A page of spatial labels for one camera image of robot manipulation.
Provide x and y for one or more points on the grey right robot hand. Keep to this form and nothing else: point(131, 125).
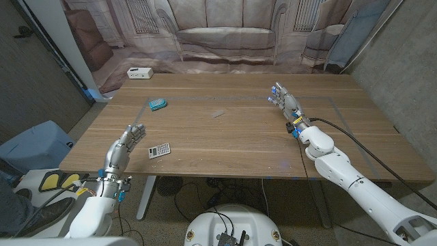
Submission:
point(288, 102)

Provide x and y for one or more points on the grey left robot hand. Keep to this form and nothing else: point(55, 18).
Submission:
point(119, 153)

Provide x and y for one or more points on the white pocket calculator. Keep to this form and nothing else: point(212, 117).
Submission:
point(159, 150)

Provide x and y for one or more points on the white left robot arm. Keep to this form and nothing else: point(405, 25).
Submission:
point(92, 215)

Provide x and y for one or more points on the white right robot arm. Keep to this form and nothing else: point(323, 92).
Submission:
point(358, 188)

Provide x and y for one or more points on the teal flip phone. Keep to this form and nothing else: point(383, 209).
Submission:
point(157, 104)

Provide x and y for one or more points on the white table leg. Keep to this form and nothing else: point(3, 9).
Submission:
point(147, 196)

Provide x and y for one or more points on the yellow foot pedal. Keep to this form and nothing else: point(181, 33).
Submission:
point(50, 181)
point(70, 180)

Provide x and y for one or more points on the black round grille device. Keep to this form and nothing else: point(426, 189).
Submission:
point(169, 185)

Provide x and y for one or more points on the small clear plastic tube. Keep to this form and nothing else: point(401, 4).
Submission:
point(217, 113)

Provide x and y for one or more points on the white power strip box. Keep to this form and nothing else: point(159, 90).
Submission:
point(140, 72)

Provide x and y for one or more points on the blue-grey plastic bin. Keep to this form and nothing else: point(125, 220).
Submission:
point(34, 147)

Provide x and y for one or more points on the black shoe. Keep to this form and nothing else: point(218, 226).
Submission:
point(51, 212)

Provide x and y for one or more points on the white pedal base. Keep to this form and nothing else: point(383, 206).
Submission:
point(32, 176)

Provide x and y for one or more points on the printed sofa room backdrop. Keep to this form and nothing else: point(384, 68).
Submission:
point(225, 34)

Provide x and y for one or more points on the black power adapter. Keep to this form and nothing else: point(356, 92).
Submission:
point(213, 199)

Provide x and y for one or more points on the grey table leg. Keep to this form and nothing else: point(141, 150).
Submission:
point(321, 205)

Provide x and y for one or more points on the person's leg in jeans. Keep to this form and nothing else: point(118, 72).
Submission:
point(13, 208)

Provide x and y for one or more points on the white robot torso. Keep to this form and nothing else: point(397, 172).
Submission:
point(239, 218)

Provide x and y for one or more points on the black torso electronics module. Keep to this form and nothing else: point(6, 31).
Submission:
point(227, 240)

